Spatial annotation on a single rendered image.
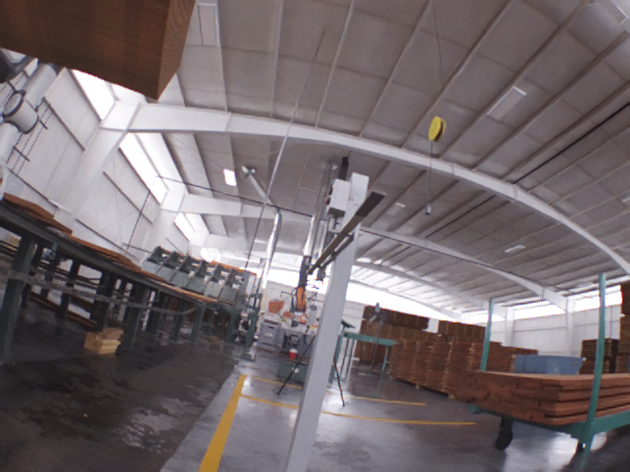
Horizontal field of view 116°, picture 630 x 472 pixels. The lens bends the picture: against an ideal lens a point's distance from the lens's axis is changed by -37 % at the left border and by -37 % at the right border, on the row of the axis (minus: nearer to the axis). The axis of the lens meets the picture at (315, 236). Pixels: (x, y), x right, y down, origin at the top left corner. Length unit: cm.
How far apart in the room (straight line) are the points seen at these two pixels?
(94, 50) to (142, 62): 5
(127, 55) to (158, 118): 1059
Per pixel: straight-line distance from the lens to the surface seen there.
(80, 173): 1100
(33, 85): 118
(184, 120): 1050
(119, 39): 27
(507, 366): 624
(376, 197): 60
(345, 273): 99
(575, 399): 202
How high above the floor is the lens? 72
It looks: 18 degrees up
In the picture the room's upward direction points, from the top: 13 degrees clockwise
